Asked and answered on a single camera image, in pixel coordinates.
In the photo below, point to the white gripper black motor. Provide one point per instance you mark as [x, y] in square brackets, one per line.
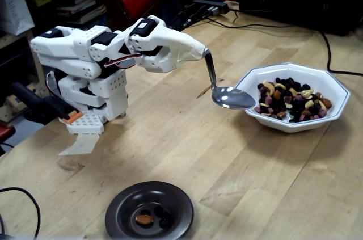
[167, 43]

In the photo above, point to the bent metal spoon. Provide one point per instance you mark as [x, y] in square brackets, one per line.
[235, 99]

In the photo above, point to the dark raisin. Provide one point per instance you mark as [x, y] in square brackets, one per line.
[167, 216]
[159, 209]
[164, 223]
[145, 212]

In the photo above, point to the brown almond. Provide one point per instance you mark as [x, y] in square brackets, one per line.
[144, 219]

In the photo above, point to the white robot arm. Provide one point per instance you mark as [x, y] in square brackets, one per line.
[68, 64]

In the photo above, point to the white octagonal bowl blue rim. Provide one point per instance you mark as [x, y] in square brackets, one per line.
[312, 74]

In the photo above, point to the dark brown round plate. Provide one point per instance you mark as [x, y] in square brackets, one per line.
[175, 208]

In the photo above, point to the beige masking tape wrap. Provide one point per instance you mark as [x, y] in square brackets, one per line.
[188, 50]

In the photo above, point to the black power strip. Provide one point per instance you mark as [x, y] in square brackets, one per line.
[210, 4]

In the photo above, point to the stack of books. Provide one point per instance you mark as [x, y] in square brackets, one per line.
[82, 10]

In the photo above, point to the beige tape piece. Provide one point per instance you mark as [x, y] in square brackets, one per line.
[82, 145]

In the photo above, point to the wooden shelf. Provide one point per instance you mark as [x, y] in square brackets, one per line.
[35, 61]

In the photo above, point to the yellow small package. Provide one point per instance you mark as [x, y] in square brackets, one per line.
[42, 0]

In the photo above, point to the black clamp orange tip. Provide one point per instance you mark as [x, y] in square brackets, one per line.
[42, 106]

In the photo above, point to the nut and raisin mix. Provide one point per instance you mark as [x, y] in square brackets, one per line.
[295, 109]

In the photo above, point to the white paper bag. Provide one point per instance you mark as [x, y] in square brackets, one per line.
[14, 10]

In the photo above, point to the red stool seat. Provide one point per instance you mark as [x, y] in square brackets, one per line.
[5, 132]

